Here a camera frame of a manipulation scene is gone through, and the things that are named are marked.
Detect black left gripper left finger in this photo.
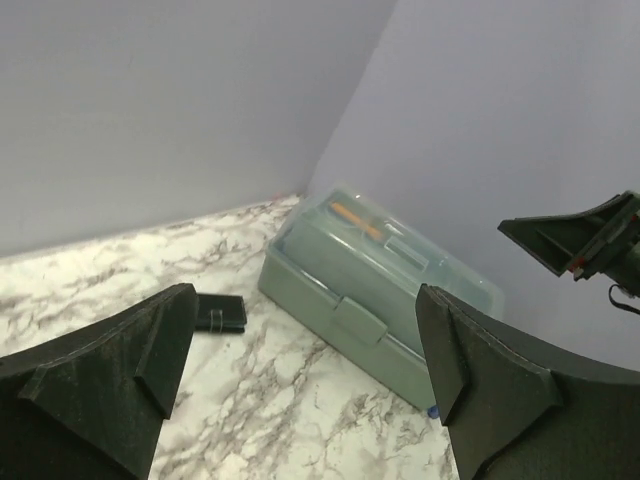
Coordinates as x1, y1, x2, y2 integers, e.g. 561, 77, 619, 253
1, 283, 197, 479

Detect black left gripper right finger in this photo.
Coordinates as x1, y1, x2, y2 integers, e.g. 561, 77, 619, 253
415, 285, 639, 480

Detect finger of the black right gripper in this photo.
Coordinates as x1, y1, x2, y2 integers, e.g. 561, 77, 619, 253
498, 193, 639, 279

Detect black leather card holder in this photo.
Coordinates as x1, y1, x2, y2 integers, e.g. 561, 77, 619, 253
195, 293, 247, 334

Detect orange tool inside box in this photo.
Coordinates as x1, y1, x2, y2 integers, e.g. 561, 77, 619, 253
330, 202, 383, 241

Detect green plastic storage box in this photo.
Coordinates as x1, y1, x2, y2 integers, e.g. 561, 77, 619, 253
258, 188, 505, 410

